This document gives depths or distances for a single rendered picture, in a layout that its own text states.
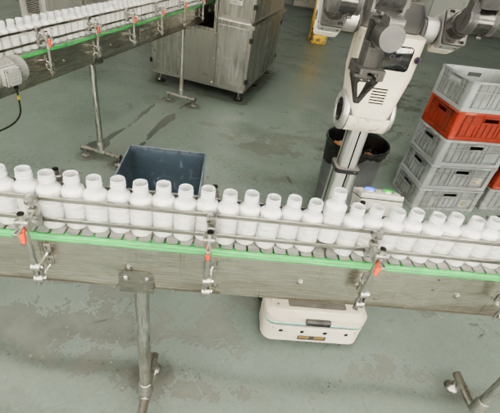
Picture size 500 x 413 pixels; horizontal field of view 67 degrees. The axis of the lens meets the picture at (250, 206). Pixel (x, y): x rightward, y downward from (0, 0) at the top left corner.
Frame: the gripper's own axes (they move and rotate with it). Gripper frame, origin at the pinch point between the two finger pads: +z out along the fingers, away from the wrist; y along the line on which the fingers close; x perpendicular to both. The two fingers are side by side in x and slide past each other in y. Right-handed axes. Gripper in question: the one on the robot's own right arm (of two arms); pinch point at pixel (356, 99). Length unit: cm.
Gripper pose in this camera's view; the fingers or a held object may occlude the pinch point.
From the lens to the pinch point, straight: 106.7
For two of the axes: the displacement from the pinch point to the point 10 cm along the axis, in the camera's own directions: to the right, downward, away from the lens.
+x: 9.9, 1.0, 1.1
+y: 0.3, 5.9, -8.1
